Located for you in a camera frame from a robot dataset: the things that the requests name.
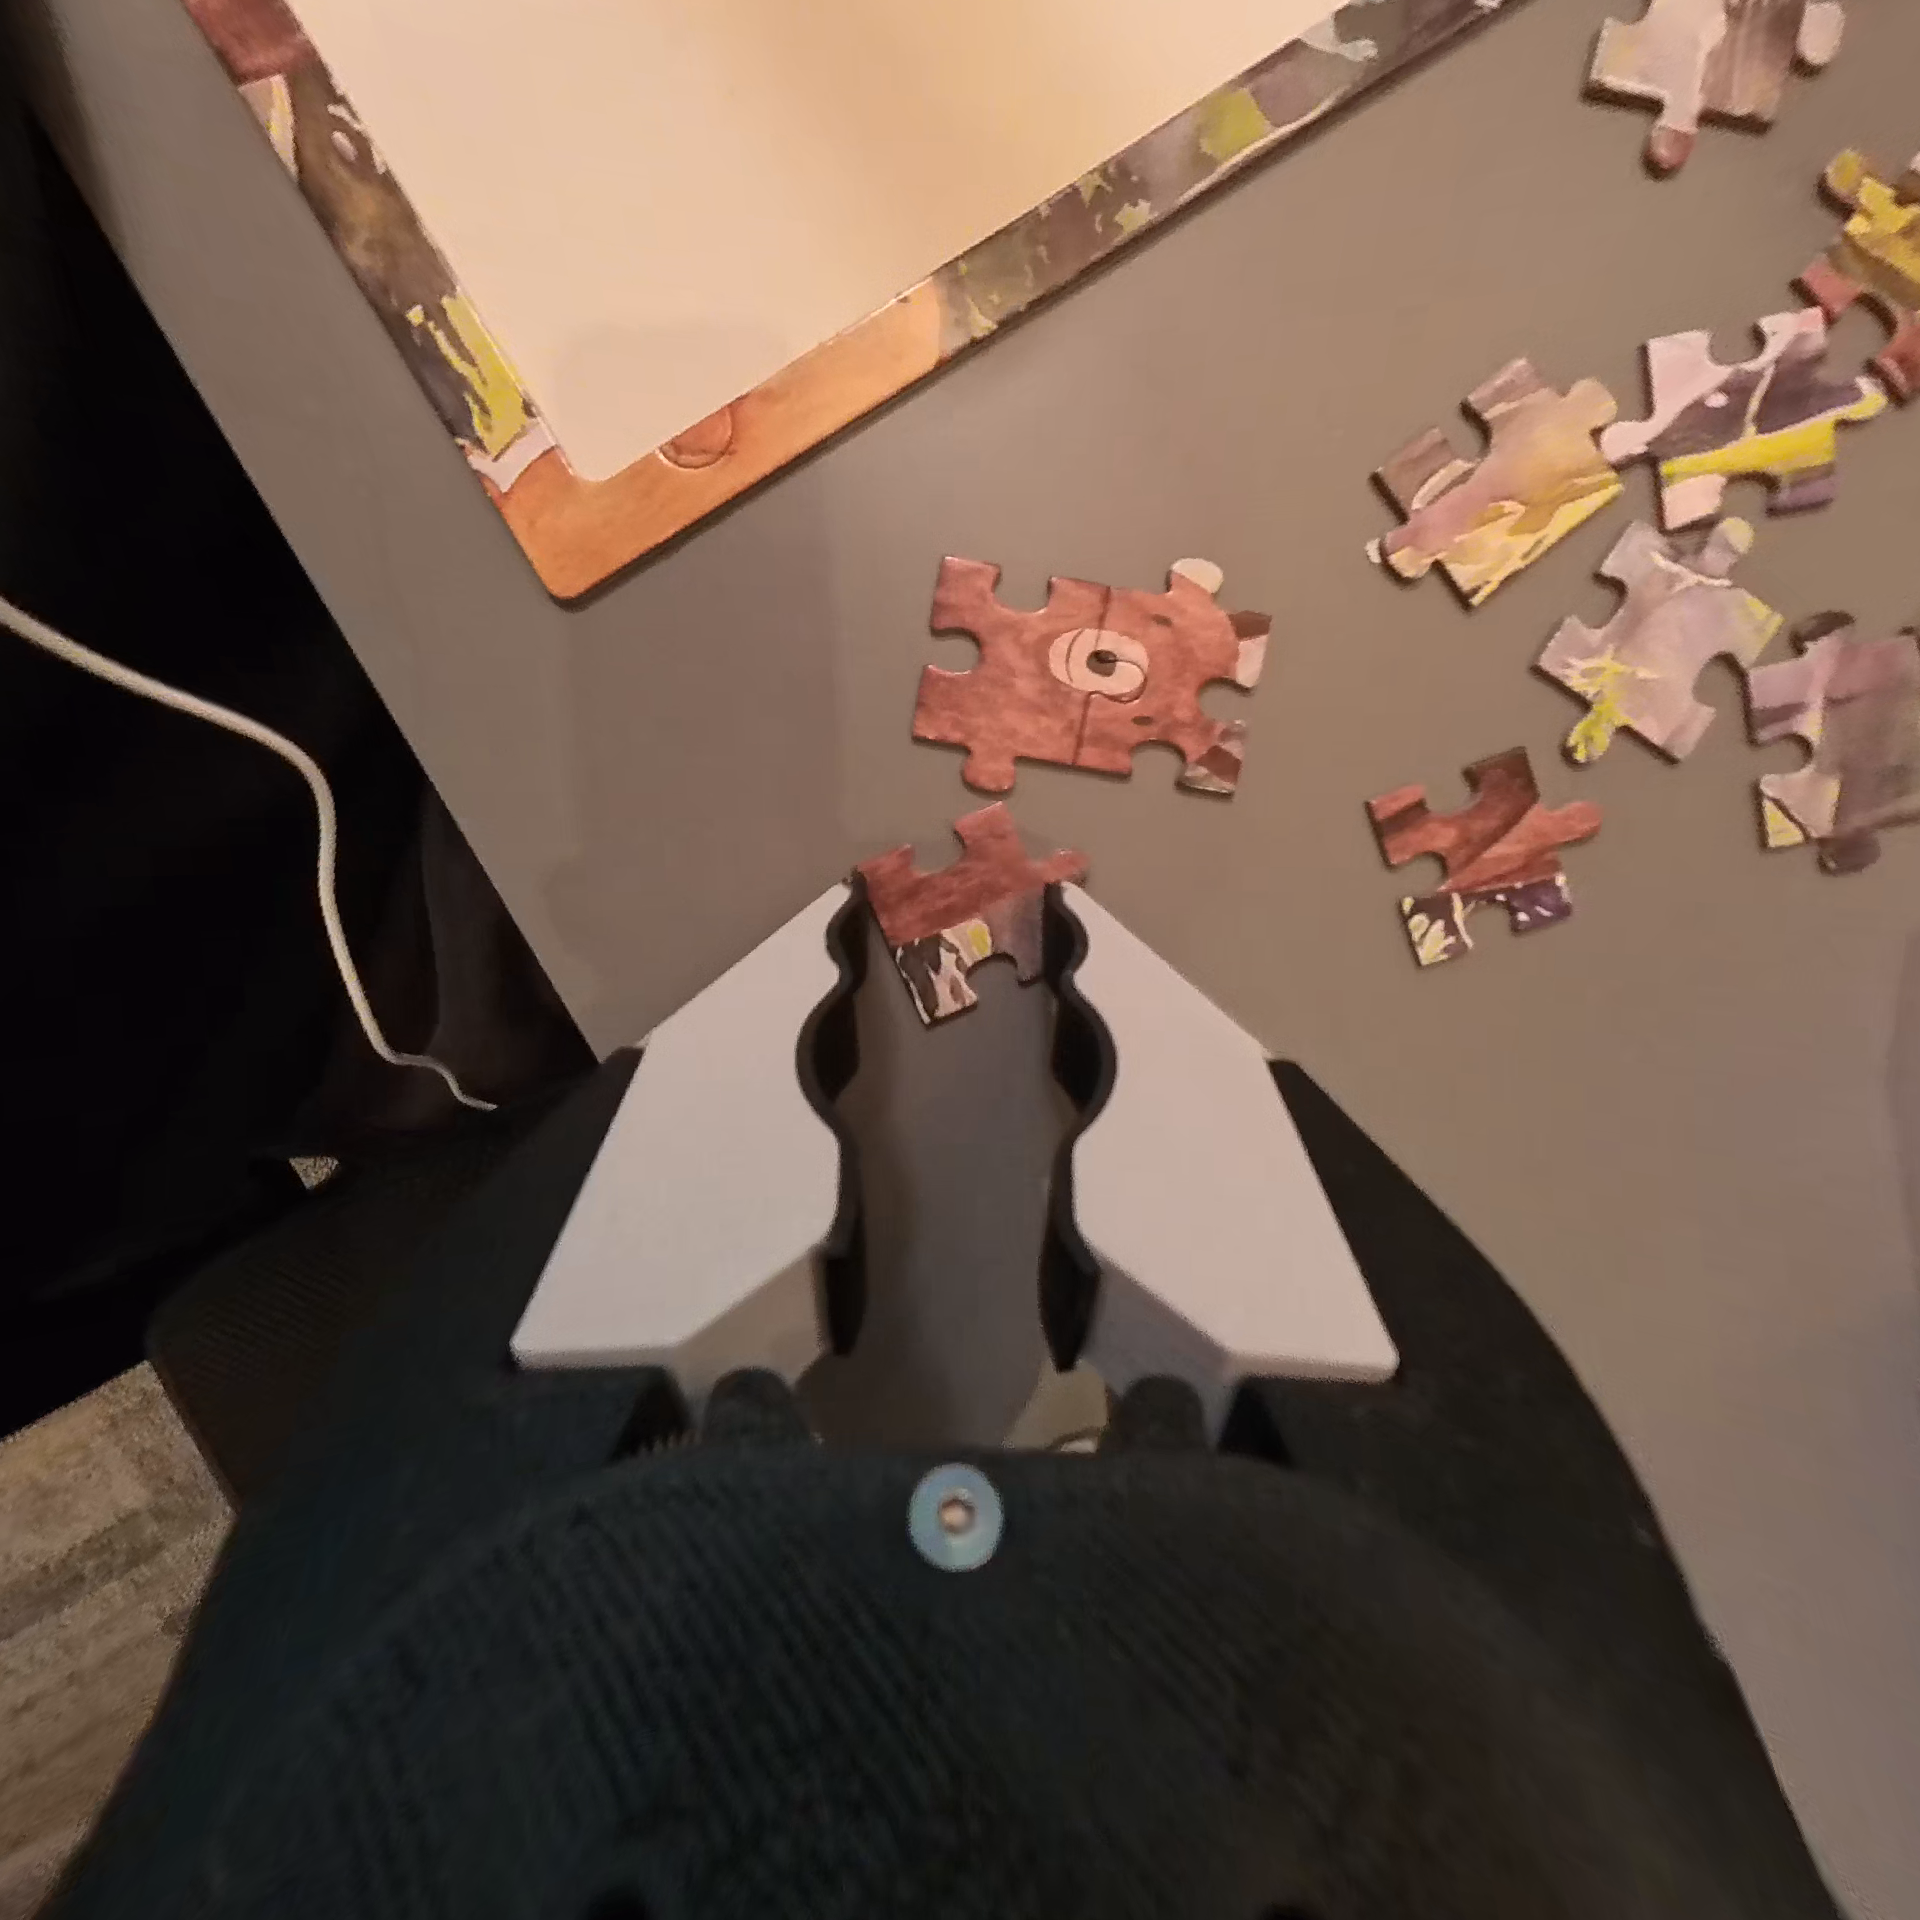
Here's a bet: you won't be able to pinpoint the scattered loose puzzle pieces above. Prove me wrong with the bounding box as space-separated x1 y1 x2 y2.
1364 0 1920 876

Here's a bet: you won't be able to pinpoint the white cable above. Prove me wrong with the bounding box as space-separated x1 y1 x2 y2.
0 597 497 1116

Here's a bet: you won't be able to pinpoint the printed frame puzzle tray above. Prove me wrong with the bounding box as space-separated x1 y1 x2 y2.
181 0 1532 606

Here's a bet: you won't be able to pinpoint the brown and dark puzzle piece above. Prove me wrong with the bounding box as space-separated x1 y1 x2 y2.
853 802 1092 1033

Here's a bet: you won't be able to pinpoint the brown and purple puzzle piece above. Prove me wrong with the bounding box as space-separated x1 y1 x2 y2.
1364 748 1604 969

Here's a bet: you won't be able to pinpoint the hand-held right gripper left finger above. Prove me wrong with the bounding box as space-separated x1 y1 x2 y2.
509 882 873 1373

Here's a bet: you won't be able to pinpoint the person in black jacket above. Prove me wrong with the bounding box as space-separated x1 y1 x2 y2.
0 89 587 1442

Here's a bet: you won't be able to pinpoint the joined bear face puzzle pieces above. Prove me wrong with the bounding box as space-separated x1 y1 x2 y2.
911 558 1274 797

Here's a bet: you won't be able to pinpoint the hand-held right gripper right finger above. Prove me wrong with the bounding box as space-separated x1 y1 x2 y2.
1039 882 1401 1385

